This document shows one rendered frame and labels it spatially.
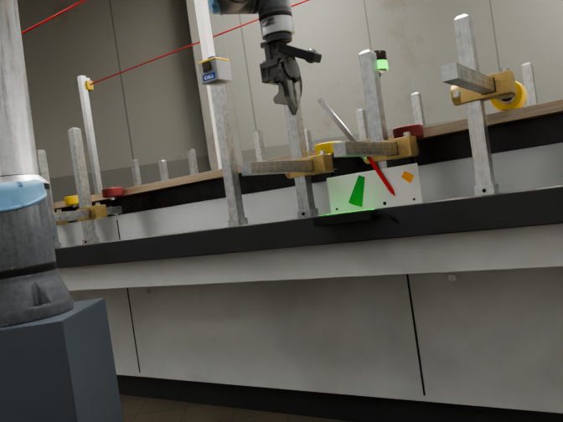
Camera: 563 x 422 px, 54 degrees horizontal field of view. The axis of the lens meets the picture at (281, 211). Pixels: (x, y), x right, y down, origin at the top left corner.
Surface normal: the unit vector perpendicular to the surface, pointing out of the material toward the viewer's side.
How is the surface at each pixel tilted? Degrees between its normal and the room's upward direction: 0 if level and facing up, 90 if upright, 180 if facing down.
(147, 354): 90
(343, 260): 90
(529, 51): 90
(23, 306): 70
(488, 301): 90
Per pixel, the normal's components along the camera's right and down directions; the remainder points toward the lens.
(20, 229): 0.62, -0.08
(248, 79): 0.02, 0.01
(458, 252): -0.56, 0.09
